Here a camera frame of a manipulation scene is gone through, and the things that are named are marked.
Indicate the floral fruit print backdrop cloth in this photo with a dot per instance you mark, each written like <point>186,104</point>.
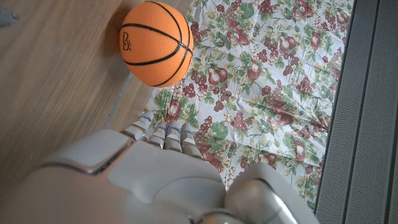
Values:
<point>264,93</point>

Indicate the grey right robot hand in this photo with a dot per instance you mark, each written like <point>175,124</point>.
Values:
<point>140,186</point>

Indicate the long grey tape strip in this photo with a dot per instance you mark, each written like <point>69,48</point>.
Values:
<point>117,99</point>

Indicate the small orange basketball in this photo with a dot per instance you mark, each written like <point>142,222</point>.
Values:
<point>155,43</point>

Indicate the small grey tape patch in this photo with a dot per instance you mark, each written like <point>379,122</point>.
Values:
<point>7,18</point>

